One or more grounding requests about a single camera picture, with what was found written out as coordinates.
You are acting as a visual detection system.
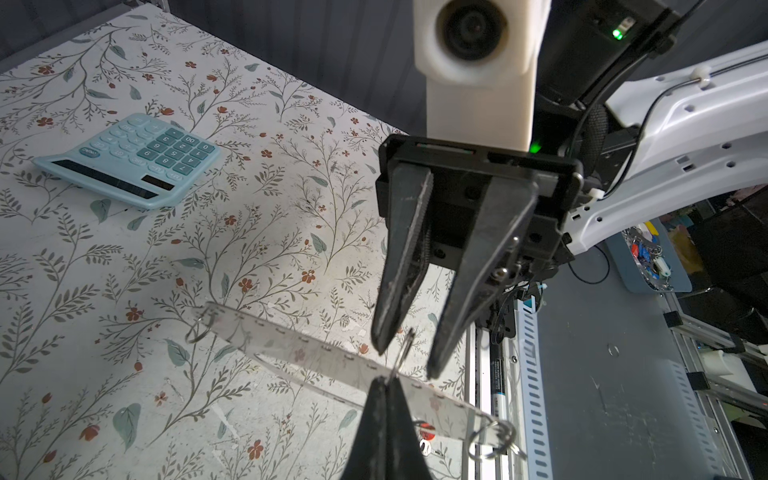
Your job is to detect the red key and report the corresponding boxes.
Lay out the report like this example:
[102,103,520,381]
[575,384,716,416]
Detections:
[415,421,435,457]

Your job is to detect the aluminium front rail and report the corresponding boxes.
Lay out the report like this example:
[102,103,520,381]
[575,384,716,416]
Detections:
[464,326,515,479]

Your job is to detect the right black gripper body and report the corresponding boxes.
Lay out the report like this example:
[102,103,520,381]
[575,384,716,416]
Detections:
[376,134,584,280]

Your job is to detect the light blue calculator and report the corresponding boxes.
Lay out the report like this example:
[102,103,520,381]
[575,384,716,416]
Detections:
[33,114,222,210]

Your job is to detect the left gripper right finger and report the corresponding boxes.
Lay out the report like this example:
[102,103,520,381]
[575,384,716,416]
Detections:
[386,377,431,480]

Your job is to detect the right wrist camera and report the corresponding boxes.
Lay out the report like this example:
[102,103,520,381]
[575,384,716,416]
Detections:
[413,1,551,151]

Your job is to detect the black marker on rail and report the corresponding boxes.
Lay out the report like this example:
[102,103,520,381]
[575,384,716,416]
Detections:
[489,342,507,420]

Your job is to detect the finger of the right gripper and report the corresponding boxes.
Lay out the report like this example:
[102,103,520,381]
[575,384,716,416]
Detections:
[426,177,538,379]
[371,162,434,354]

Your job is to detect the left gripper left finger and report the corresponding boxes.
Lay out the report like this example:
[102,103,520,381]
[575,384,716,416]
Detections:
[340,377,388,480]

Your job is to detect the white perforated cable tray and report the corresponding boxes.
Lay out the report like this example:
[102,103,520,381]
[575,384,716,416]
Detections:
[516,297,554,480]

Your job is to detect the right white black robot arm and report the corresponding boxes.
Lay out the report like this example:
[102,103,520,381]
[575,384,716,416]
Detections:
[371,1,767,379]

